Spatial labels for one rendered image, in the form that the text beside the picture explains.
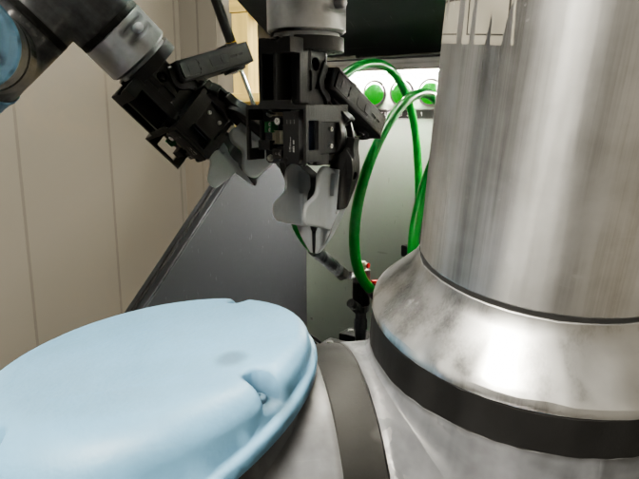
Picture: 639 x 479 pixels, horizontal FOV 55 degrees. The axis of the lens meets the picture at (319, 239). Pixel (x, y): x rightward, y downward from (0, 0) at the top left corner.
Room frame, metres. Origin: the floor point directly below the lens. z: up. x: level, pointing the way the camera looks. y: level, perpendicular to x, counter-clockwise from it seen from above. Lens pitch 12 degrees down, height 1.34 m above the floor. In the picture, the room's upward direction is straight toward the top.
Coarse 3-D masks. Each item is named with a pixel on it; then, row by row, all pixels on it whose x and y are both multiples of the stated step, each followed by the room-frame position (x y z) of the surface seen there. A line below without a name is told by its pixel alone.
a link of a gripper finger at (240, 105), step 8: (224, 96) 0.72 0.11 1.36; (232, 96) 0.71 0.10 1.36; (232, 104) 0.70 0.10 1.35; (240, 104) 0.71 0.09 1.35; (232, 112) 0.71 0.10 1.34; (240, 112) 0.70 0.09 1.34; (232, 120) 0.72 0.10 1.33; (240, 120) 0.71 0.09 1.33; (256, 120) 0.71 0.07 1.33; (256, 128) 0.72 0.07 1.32; (264, 136) 0.72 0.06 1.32
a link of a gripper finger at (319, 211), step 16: (320, 176) 0.59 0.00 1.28; (336, 176) 0.60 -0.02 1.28; (320, 192) 0.59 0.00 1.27; (336, 192) 0.60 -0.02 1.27; (304, 208) 0.57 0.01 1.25; (320, 208) 0.59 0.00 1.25; (336, 208) 0.60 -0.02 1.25; (320, 224) 0.60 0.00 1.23; (336, 224) 0.61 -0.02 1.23; (320, 240) 0.61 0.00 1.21
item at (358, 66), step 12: (360, 60) 0.93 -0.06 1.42; (372, 60) 0.95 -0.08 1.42; (348, 72) 0.89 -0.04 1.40; (396, 72) 1.00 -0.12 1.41; (408, 108) 1.06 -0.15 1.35; (420, 144) 1.08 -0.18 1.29; (420, 156) 1.09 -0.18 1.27; (420, 168) 1.09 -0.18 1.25; (420, 180) 1.09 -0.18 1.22; (300, 240) 0.81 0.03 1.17
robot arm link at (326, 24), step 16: (272, 0) 0.59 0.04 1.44; (288, 0) 0.58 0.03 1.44; (304, 0) 0.57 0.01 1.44; (320, 0) 0.58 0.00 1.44; (336, 0) 0.59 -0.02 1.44; (272, 16) 0.59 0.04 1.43; (288, 16) 0.58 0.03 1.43; (304, 16) 0.57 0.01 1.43; (320, 16) 0.58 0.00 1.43; (336, 16) 0.59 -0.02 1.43; (272, 32) 0.60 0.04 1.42; (288, 32) 0.58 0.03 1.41; (304, 32) 0.58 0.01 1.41; (320, 32) 0.58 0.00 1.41; (336, 32) 0.60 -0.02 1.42
